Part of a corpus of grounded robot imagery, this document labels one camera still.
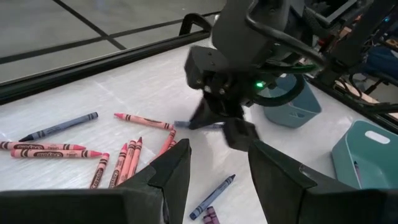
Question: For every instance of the red crayon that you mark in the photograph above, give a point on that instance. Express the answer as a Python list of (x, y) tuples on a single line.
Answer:
[(143, 121), (168, 141), (99, 171), (135, 157), (173, 144), (43, 146), (56, 153), (118, 166), (128, 161)]

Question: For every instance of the large teal plastic bin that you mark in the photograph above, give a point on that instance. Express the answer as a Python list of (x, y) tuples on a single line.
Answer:
[(342, 155)]

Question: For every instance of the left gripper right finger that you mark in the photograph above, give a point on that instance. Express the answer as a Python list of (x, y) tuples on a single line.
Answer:
[(295, 202)]

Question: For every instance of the purple crayon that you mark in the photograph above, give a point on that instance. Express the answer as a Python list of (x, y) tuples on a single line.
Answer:
[(358, 174), (211, 216)]

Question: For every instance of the black frame bracket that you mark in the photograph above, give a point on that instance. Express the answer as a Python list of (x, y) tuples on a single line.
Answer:
[(192, 21)]

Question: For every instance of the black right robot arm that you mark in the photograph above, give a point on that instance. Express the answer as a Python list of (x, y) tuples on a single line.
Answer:
[(248, 31)]

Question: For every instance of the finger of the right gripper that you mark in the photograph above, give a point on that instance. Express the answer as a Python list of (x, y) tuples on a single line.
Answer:
[(241, 135), (208, 115)]

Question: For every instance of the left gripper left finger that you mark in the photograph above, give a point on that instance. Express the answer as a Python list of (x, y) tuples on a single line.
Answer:
[(155, 202)]

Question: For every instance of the small teal plastic bin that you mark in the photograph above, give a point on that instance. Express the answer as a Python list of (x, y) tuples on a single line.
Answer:
[(295, 115)]

